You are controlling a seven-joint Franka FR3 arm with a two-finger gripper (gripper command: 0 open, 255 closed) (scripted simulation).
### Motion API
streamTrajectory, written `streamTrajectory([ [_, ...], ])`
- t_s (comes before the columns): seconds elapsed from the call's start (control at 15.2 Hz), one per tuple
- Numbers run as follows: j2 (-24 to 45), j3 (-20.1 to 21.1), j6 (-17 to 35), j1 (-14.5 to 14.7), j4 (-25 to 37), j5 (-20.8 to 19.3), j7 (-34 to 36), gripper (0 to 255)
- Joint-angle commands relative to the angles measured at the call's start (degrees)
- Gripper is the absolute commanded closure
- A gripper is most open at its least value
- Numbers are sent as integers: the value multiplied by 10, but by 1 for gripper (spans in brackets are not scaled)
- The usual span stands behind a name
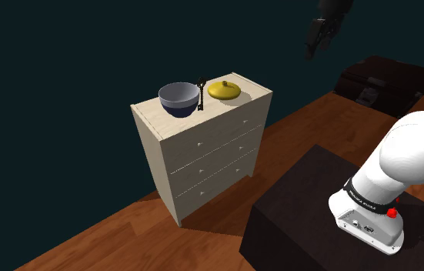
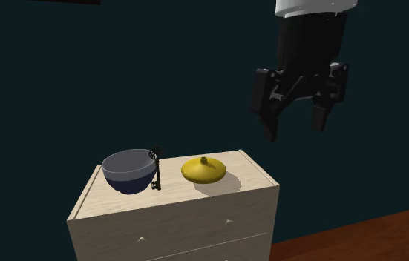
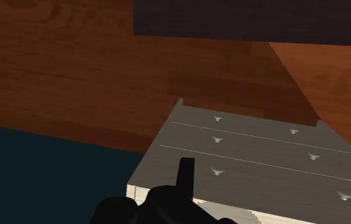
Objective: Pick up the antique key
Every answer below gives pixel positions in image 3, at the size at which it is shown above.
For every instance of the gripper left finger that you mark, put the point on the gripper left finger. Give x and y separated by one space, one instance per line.
169 204

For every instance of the grey chest of drawers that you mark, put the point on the grey chest of drawers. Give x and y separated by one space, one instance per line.
256 149

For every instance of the dark robot stand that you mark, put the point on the dark robot stand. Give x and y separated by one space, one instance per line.
249 18

